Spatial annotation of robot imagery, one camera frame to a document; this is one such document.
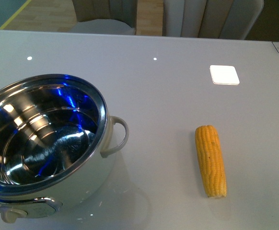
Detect yellow corn cob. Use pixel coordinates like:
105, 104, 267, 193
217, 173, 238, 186
195, 125, 227, 198

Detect white electric cooking pot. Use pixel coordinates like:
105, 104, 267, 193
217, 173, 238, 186
0, 74, 129, 223

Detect beige chair left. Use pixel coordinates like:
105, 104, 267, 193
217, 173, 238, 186
70, 0, 138, 35

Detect beige chair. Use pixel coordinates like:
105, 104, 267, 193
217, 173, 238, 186
163, 0, 264, 40
70, 0, 138, 35

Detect beige chair right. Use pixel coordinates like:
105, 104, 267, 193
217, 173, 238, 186
163, 0, 264, 40

